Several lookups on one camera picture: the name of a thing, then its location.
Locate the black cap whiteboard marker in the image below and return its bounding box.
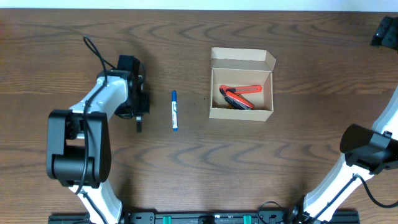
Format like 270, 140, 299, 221
136, 116, 142, 133

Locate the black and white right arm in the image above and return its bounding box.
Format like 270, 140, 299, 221
289, 93, 397, 223

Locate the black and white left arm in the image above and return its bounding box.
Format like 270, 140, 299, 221
46, 55, 149, 223

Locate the open cardboard box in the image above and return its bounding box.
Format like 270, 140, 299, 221
209, 47, 276, 121

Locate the black mounting rail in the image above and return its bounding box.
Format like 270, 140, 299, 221
48, 210, 361, 224

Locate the blue cap whiteboard marker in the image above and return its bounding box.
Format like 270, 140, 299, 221
172, 90, 178, 131

